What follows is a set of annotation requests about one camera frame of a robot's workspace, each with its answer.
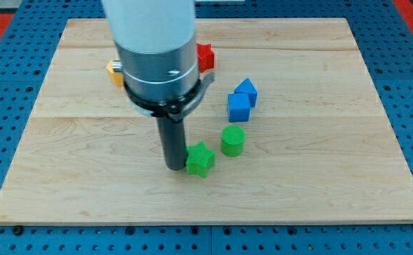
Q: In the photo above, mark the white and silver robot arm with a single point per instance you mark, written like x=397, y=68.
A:
x=156, y=44

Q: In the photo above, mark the green star block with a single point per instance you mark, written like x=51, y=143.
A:
x=200, y=160

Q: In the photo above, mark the light wooden board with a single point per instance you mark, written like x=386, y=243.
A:
x=319, y=148

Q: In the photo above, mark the dark grey cylindrical pointer rod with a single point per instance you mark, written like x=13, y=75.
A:
x=172, y=135

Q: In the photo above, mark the blue cube block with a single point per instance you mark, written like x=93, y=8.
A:
x=238, y=107

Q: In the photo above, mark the blue triangular prism block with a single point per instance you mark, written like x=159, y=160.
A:
x=247, y=87

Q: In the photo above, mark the green cylinder block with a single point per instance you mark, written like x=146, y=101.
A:
x=233, y=138

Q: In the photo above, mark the red star block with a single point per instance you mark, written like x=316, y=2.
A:
x=206, y=57

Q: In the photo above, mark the yellow block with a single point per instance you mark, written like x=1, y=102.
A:
x=114, y=69

